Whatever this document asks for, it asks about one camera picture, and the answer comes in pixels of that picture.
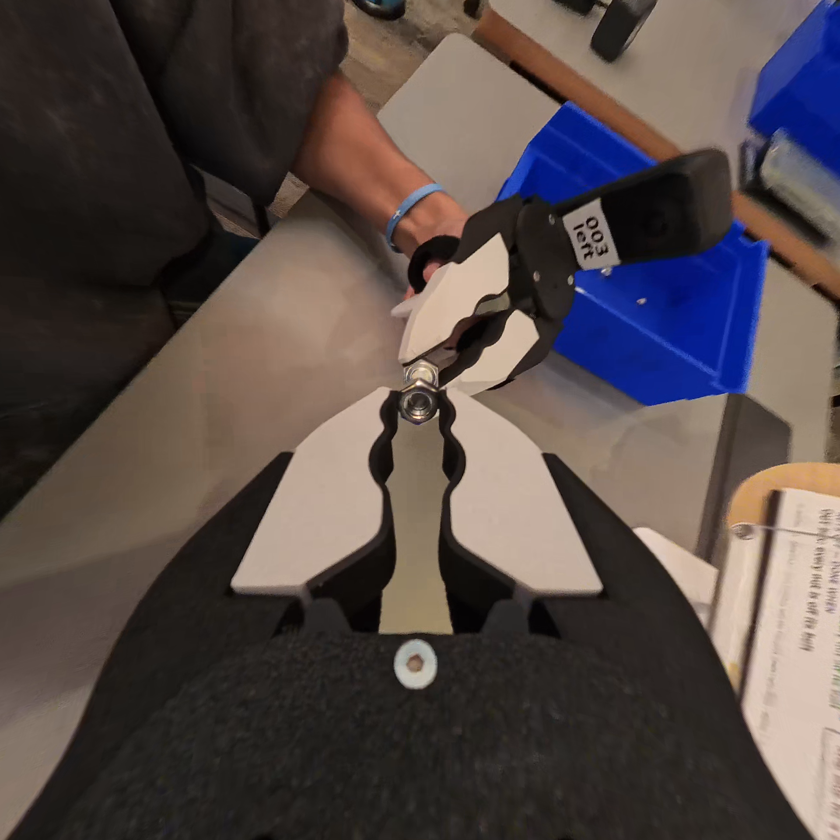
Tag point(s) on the grey desk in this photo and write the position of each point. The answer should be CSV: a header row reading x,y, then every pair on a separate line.
x,y
197,420

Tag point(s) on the white document stand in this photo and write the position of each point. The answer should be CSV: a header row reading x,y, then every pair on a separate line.
x,y
683,565

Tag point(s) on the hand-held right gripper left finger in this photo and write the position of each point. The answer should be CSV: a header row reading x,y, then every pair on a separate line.
x,y
309,519

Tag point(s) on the blue wristband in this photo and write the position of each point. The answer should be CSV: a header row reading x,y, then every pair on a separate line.
x,y
410,210

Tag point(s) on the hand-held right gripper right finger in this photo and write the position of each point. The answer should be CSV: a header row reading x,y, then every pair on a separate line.
x,y
525,519

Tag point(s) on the grey metal plate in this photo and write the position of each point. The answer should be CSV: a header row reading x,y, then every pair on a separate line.
x,y
803,184

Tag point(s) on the person's left forearm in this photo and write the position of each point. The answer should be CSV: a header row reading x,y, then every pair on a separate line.
x,y
355,151

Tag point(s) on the black digital timer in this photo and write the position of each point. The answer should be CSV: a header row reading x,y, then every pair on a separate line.
x,y
620,26

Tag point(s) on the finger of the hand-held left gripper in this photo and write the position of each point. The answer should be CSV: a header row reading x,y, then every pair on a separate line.
x,y
460,295
505,352

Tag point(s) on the silver hex nut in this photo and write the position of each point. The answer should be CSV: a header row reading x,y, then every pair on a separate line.
x,y
406,408

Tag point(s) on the blue plastic bin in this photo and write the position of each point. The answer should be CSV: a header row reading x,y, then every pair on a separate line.
x,y
656,328
801,79

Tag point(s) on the silver bolt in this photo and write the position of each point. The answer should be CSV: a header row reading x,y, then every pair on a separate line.
x,y
423,378

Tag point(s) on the person's left hand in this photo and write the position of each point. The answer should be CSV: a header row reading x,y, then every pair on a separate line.
x,y
433,217

